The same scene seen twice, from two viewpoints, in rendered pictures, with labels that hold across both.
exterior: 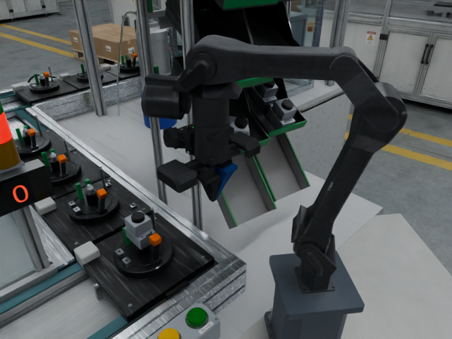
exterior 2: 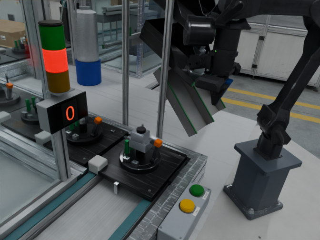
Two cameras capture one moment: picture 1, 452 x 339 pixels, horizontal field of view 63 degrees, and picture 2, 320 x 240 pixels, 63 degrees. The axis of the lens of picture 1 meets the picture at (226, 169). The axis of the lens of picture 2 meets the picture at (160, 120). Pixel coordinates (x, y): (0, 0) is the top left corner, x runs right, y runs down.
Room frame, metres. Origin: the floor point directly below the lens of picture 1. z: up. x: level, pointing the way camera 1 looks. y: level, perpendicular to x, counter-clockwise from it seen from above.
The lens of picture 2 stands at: (-0.02, 0.36, 1.53)
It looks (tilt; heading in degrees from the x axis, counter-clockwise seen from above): 30 degrees down; 342
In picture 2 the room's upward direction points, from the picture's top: 5 degrees clockwise
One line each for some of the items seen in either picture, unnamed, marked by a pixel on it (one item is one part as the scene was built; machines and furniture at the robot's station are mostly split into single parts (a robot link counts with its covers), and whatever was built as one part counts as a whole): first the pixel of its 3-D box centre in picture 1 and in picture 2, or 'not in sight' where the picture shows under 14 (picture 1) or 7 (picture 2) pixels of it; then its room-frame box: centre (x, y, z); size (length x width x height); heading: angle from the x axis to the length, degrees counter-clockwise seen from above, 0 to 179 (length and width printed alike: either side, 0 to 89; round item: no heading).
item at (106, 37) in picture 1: (116, 45); not in sight; (5.87, 1.70, 0.20); 1.20 x 0.80 x 0.41; 52
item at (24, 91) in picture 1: (42, 81); not in sight; (1.81, 0.92, 1.01); 0.24 x 0.24 x 0.13; 44
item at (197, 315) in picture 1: (196, 317); (196, 191); (0.48, 0.06, 0.96); 0.04 x 0.04 x 0.02
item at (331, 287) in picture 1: (315, 267); (269, 144); (0.50, -0.17, 1.09); 0.07 x 0.07 x 0.06; 7
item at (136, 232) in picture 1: (137, 225); (138, 136); (0.65, 0.20, 1.06); 0.08 x 0.04 x 0.07; 44
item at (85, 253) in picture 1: (87, 255); (97, 165); (0.65, 0.34, 0.97); 0.05 x 0.05 x 0.04; 44
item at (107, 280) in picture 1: (144, 258); (140, 162); (0.64, 0.20, 0.96); 0.24 x 0.24 x 0.02; 44
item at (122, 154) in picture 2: (143, 253); (140, 157); (0.64, 0.20, 0.98); 0.14 x 0.14 x 0.02
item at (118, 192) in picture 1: (91, 196); (82, 125); (0.83, 0.37, 1.01); 0.24 x 0.24 x 0.13; 44
